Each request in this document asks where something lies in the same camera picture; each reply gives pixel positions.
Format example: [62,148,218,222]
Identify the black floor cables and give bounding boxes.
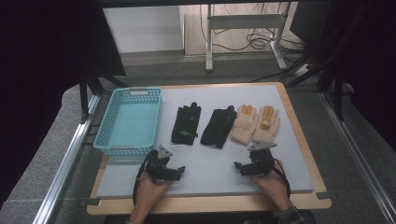
[199,2,307,64]

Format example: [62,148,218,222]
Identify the white panel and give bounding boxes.
[102,5,185,54]

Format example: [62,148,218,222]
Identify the dark curtain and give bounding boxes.
[0,0,127,207]
[311,0,396,150]

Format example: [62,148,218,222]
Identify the aluminium rail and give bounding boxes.
[32,94,102,224]
[318,91,396,219]

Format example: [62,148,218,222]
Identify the white power strip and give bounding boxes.
[293,63,310,78]

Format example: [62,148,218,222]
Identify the teal plastic basket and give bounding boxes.
[92,87,163,157]

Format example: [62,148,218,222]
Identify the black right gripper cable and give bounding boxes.
[272,158,292,200]

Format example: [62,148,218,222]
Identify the grey foam board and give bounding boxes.
[96,85,316,199]

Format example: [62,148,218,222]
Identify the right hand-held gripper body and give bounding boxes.
[247,140,278,176]

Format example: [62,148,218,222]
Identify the beige glove with orange fingers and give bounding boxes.
[230,104,260,147]
[251,105,281,144]

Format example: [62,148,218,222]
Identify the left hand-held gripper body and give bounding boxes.
[145,145,176,183]

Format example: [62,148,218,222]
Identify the person's right hand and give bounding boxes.
[250,160,293,213]

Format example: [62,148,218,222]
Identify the black metal stand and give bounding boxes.
[279,43,347,122]

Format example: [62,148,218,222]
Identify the plain black glove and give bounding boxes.
[200,105,237,149]

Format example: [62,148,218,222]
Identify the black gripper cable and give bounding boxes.
[132,150,154,207]
[272,158,292,200]

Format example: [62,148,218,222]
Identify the black tripod stand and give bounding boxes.
[78,68,129,123]

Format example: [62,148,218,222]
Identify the white metal desk frame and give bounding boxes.
[205,3,290,73]

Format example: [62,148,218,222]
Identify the person's left hand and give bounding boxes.
[132,172,172,216]

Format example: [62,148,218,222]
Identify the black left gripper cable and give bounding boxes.
[132,150,154,207]

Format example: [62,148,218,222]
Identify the black glove with white logo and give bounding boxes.
[170,102,202,146]

